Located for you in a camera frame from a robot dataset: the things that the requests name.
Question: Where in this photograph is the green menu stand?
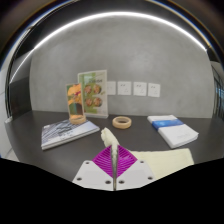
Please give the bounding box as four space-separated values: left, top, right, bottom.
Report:
77 69 110 120

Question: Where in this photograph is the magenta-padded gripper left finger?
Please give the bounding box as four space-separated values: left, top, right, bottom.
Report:
71 145 116 192

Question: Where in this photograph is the glass partition with dark frame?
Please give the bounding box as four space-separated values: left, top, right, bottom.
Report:
209 63 224 121

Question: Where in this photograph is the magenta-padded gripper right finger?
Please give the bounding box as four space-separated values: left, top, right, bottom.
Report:
114 144 157 192

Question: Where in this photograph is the curved white light strip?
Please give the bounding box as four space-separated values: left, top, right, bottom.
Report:
9 10 208 84

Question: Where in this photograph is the white book with blue band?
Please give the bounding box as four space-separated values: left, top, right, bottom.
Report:
146 114 200 150

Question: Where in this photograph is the orange sign with wooden base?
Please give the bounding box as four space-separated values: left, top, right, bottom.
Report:
65 82 87 126

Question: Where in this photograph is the cream towel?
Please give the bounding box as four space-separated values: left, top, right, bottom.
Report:
100 127 195 181

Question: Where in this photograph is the round wooden ring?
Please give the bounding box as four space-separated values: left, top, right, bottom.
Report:
111 115 133 130

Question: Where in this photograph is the grey magazine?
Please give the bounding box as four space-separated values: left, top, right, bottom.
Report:
40 119 101 151

